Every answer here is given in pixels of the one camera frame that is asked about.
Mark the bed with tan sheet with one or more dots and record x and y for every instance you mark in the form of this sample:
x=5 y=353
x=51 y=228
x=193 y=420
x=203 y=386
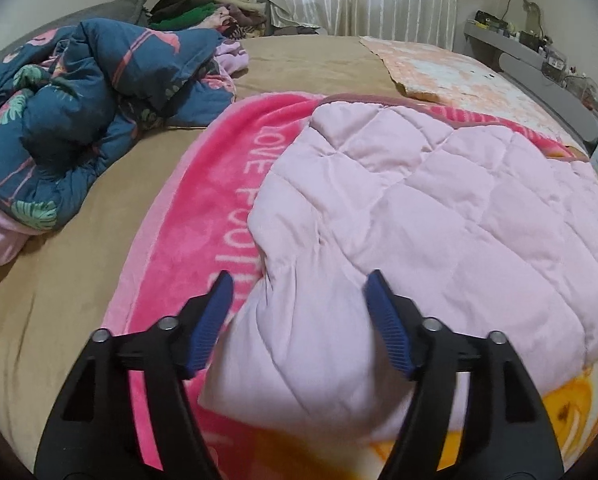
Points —
x=304 y=65

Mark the grey shelf headboard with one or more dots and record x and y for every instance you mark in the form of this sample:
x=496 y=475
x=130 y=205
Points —
x=529 y=72

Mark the pink printed blanket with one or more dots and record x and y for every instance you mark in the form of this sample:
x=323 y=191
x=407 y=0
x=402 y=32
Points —
x=214 y=185

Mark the clutter of small shelf items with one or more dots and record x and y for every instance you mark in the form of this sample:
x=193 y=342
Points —
x=554 y=62

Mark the orange and white blanket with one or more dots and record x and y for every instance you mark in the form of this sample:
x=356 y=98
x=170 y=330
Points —
x=454 y=67

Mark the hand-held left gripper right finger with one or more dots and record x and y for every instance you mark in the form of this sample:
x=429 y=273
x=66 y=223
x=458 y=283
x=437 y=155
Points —
x=389 y=325

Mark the pile of folded clothes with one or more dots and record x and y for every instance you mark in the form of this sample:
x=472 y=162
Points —
x=199 y=10

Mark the white sheer curtain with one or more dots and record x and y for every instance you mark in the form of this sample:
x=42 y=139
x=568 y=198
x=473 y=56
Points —
x=349 y=0

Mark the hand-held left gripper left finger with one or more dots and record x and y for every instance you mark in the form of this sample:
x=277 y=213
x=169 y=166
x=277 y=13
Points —
x=209 y=330

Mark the light pink quilted blanket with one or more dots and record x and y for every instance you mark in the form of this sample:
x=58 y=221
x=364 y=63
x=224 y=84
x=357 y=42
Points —
x=429 y=210

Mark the lilac garment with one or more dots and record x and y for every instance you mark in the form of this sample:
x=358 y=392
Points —
x=231 y=57

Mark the blue floral comforter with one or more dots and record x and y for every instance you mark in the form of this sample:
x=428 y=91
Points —
x=79 y=100

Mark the grey pillow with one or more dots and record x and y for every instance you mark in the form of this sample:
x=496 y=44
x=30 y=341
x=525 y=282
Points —
x=114 y=10

